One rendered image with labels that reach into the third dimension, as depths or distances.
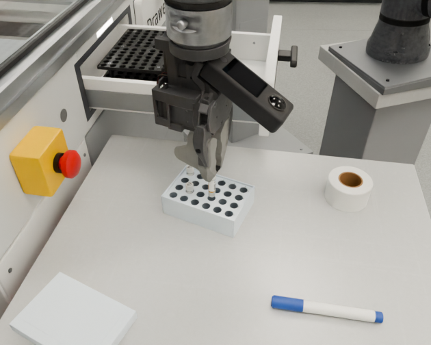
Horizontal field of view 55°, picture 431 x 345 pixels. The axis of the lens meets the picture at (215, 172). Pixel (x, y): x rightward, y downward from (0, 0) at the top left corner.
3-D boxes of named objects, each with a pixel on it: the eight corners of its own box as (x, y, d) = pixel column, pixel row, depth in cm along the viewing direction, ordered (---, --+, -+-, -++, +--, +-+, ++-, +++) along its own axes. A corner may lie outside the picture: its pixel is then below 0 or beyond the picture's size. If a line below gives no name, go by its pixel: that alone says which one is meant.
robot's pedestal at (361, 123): (351, 211, 172) (406, 31, 123) (396, 268, 151) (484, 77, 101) (284, 228, 166) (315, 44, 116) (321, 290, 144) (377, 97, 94)
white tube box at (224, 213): (254, 202, 69) (255, 185, 66) (233, 238, 63) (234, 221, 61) (187, 181, 73) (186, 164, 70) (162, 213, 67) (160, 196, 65)
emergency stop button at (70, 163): (85, 166, 61) (80, 144, 58) (74, 185, 58) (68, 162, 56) (66, 164, 61) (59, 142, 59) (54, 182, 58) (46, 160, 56)
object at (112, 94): (269, 59, 92) (271, 33, 88) (259, 124, 73) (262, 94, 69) (96, 47, 97) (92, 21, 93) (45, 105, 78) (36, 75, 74)
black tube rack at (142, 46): (230, 64, 90) (231, 35, 86) (217, 107, 77) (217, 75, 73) (131, 56, 93) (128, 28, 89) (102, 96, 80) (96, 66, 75)
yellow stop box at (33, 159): (78, 166, 64) (67, 127, 59) (57, 199, 58) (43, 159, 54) (46, 163, 64) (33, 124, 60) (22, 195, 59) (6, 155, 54)
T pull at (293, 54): (297, 51, 81) (297, 44, 80) (296, 69, 75) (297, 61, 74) (278, 50, 81) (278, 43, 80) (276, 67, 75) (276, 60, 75)
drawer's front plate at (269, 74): (277, 63, 94) (282, 14, 87) (268, 138, 73) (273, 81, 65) (269, 62, 95) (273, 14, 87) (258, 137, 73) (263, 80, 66)
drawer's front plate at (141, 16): (174, 6, 122) (172, -34, 115) (146, 48, 100) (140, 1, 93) (168, 6, 122) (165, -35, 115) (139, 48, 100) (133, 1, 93)
